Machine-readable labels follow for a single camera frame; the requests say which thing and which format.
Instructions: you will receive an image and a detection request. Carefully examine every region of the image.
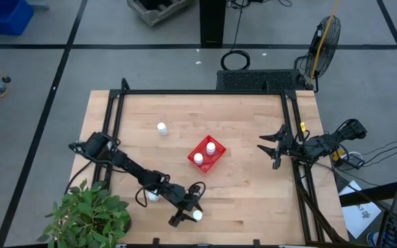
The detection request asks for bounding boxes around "black metal rig frame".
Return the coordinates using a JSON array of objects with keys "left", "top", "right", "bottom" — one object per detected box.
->
[{"left": 91, "top": 77, "right": 349, "bottom": 248}]

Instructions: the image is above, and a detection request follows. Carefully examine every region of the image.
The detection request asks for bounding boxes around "black coiled floor cable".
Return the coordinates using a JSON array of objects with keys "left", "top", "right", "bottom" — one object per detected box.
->
[{"left": 220, "top": 0, "right": 252, "bottom": 72}]

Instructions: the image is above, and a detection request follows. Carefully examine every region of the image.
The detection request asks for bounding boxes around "black perforated metal case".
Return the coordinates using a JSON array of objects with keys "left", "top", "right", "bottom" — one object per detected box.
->
[{"left": 216, "top": 68, "right": 306, "bottom": 92}]

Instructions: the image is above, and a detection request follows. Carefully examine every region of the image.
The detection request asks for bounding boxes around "black upright box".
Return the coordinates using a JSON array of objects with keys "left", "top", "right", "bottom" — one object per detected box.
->
[{"left": 199, "top": 0, "right": 227, "bottom": 48}]

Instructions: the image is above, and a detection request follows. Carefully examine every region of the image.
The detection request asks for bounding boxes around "white paper sheet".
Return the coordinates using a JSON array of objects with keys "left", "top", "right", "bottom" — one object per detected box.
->
[{"left": 338, "top": 179, "right": 383, "bottom": 240}]

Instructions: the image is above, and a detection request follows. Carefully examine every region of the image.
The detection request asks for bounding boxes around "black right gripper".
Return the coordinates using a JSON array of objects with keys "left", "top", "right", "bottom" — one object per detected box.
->
[{"left": 256, "top": 123, "right": 305, "bottom": 170}]

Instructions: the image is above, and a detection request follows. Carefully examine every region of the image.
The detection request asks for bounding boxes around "red plastic slotted basket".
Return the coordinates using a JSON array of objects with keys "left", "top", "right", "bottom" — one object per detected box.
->
[{"left": 187, "top": 134, "right": 227, "bottom": 174}]

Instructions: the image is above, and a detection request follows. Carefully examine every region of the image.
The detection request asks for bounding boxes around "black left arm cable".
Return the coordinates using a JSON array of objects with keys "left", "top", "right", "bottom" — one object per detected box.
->
[{"left": 187, "top": 181, "right": 207, "bottom": 199}]

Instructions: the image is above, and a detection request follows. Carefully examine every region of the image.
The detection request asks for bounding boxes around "black floor fan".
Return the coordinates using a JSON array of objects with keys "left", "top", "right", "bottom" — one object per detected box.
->
[{"left": 294, "top": 14, "right": 342, "bottom": 93}]

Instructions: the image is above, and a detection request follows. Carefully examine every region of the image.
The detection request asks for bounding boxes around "blue plastic bin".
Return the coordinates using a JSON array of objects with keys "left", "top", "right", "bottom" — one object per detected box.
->
[{"left": 0, "top": 0, "right": 35, "bottom": 36}]

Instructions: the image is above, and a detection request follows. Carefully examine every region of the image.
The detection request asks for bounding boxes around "black power adapter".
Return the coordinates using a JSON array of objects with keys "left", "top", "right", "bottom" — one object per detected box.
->
[{"left": 336, "top": 151, "right": 365, "bottom": 170}]

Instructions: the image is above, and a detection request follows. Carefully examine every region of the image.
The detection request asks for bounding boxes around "green potted plant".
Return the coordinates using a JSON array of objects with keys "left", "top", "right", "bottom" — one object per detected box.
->
[{"left": 35, "top": 178, "right": 133, "bottom": 248}]

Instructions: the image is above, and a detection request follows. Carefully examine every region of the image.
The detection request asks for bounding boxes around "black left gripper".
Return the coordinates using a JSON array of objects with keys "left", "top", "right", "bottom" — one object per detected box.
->
[{"left": 163, "top": 184, "right": 205, "bottom": 228}]

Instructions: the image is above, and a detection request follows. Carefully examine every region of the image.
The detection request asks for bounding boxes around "white and blue cup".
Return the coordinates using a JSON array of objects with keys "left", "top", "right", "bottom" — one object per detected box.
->
[{"left": 366, "top": 231, "right": 380, "bottom": 246}]

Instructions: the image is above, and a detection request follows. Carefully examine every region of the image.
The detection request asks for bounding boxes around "grey foam packing tray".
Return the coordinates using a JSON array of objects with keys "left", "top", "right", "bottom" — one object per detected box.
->
[{"left": 126, "top": 0, "right": 193, "bottom": 28}]

